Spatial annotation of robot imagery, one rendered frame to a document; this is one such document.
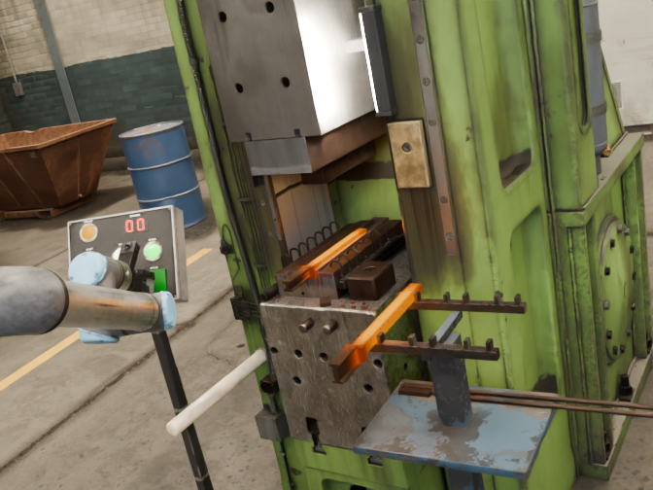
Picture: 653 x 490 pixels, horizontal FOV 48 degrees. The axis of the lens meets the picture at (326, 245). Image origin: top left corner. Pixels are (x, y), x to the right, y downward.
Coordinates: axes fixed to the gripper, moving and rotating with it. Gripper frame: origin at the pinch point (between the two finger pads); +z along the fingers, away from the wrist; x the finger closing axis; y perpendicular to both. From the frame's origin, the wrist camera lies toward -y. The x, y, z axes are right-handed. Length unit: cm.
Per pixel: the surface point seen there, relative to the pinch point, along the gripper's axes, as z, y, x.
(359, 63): -11, -48, 68
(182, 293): 5.7, 4.2, 7.1
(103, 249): 3.0, -11.6, -15.4
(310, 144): -19, -25, 54
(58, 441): 126, 46, -107
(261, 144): -16, -29, 41
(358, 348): -43, 29, 64
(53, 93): 673, -402, -427
